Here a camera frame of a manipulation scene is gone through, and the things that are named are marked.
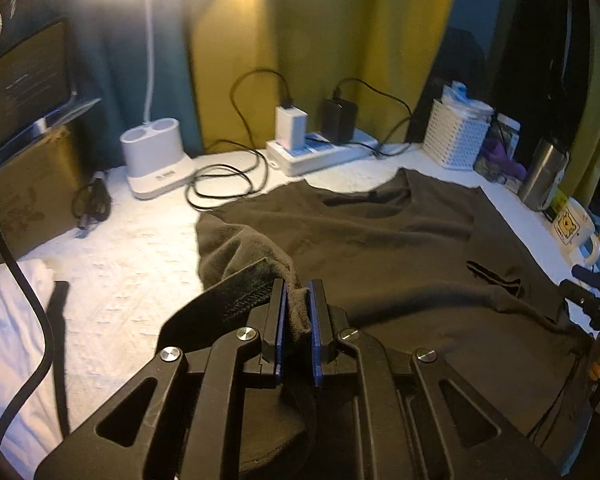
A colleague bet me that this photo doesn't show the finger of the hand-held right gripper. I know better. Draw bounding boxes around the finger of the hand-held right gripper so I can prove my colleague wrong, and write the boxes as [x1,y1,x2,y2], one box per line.
[559,280,600,313]
[571,265,600,287]

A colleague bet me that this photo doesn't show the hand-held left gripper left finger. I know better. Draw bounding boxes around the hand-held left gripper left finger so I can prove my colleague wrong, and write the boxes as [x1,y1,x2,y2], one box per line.
[34,277,287,480]

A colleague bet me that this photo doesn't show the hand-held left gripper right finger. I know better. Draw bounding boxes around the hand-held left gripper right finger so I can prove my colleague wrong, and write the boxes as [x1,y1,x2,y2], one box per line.
[307,280,561,480]

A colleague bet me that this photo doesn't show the dark brown t-shirt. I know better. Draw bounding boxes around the dark brown t-shirt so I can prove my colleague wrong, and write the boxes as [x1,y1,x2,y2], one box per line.
[157,167,597,468]

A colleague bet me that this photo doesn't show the cream cartoon mug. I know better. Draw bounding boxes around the cream cartoon mug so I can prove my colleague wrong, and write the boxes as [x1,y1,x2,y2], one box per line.
[550,195,600,267]

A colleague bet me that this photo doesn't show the yellow packet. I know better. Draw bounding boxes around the yellow packet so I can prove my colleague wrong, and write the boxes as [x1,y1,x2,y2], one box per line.
[545,190,570,222]

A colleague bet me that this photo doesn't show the steel tumbler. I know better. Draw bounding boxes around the steel tumbler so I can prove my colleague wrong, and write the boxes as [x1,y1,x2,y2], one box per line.
[517,135,571,212]

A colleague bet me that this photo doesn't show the grey green lump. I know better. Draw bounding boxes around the grey green lump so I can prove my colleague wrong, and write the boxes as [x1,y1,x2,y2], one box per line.
[474,154,502,182]

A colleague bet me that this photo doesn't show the purple cloth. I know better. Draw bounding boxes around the purple cloth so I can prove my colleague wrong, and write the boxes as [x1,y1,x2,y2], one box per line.
[485,137,528,181]

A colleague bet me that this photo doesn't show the white textured table cover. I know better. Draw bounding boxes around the white textured table cover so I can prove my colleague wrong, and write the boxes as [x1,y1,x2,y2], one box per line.
[0,140,600,461]

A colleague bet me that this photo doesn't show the clear jar white lid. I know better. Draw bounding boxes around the clear jar white lid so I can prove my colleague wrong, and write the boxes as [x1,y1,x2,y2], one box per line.
[490,112,522,158]

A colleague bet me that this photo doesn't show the white power strip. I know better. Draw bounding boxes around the white power strip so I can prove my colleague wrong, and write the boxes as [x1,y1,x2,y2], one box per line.
[266,127,381,177]

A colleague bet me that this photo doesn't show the white plastic basket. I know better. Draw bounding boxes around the white plastic basket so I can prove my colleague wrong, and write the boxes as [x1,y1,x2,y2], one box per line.
[422,97,493,171]

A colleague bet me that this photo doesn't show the white charger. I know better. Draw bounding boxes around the white charger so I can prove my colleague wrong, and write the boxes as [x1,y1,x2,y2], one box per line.
[275,105,308,151]

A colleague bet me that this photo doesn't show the white desk lamp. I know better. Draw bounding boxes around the white desk lamp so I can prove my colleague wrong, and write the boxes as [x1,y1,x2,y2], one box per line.
[77,0,231,200]

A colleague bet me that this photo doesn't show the black charger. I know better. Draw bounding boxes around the black charger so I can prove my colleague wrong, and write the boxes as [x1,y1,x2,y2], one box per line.
[320,98,358,145]

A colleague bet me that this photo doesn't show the white blue packets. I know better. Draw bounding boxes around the white blue packets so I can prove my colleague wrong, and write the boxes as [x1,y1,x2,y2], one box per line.
[441,80,493,112]

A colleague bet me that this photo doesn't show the white pillow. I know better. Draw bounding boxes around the white pillow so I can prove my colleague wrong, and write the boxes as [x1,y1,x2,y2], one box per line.
[0,257,76,461]

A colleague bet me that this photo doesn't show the cardboard box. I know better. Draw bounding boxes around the cardboard box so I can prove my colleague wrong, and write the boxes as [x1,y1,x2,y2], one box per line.
[0,125,88,261]

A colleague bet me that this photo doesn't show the dark glass window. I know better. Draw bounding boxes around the dark glass window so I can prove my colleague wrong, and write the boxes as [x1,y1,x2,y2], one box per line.
[442,0,511,126]

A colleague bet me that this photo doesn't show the teal curtain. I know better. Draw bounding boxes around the teal curtain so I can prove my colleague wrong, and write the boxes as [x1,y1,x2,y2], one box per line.
[0,0,203,171]

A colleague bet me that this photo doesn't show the small black cable bundle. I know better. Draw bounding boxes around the small black cable bundle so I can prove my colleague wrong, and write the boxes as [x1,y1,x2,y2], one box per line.
[72,170,112,233]

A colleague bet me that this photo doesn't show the black charger cable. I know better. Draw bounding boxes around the black charger cable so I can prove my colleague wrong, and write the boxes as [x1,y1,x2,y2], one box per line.
[330,77,416,158]
[186,69,295,212]

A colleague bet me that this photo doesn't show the black strap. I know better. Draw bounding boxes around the black strap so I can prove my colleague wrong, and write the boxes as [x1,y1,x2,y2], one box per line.
[47,281,70,433]

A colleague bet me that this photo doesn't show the black braided cable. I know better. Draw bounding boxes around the black braided cable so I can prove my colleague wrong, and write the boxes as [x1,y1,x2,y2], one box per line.
[0,10,51,446]

